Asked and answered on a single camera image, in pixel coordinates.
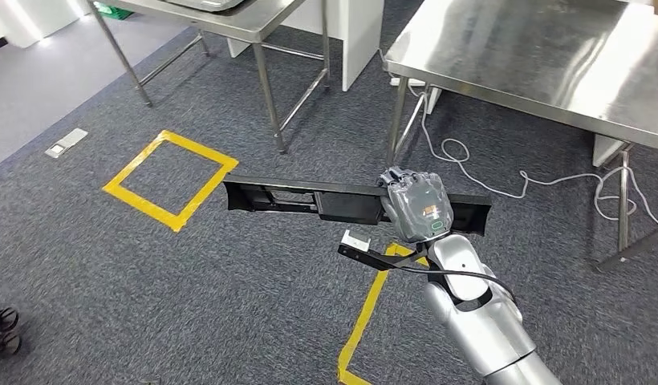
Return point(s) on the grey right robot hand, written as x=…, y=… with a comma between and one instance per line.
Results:
x=419, y=207

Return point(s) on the long black plastic panel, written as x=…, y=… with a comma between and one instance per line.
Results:
x=345, y=204

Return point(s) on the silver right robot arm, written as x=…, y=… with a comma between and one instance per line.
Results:
x=478, y=329

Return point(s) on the yellow floor tape square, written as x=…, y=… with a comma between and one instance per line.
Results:
x=201, y=149
x=364, y=313

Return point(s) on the white power strip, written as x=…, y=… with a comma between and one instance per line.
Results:
x=401, y=82

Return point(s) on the white cabinet panel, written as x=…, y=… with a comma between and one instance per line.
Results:
x=361, y=37
x=605, y=151

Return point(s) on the stainless steel table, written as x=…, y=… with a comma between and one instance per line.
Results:
x=520, y=48
x=265, y=21

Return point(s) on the grey tray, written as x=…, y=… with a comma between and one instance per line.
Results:
x=207, y=4

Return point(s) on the silver floor outlet plate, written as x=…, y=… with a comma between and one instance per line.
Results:
x=66, y=143

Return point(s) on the green plastic crate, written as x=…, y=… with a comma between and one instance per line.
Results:
x=113, y=9

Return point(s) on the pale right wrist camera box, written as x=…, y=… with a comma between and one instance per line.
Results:
x=356, y=240

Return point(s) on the black camera bracket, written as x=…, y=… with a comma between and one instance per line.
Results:
x=371, y=260

